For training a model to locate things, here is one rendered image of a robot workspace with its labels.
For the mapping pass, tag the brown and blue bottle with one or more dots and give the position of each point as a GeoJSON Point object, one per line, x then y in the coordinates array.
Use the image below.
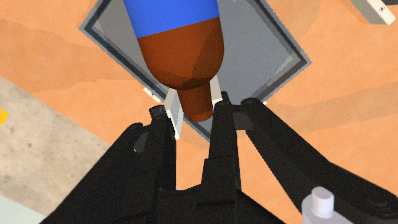
{"type": "Point", "coordinates": [183, 48]}

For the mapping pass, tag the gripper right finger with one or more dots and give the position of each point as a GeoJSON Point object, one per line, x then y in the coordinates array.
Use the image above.
{"type": "Point", "coordinates": [329, 194]}

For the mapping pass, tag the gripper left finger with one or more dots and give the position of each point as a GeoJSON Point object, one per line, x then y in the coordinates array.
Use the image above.
{"type": "Point", "coordinates": [109, 193]}

